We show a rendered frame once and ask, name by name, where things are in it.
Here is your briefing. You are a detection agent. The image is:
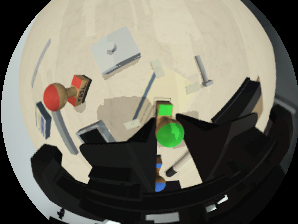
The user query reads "pale yellow paper card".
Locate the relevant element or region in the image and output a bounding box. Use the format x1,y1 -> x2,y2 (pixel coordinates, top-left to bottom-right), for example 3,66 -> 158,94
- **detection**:
124,59 -> 201,129

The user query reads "red rubber stamp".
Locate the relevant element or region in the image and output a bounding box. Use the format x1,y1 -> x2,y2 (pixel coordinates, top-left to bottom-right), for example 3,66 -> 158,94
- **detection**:
43,75 -> 92,112

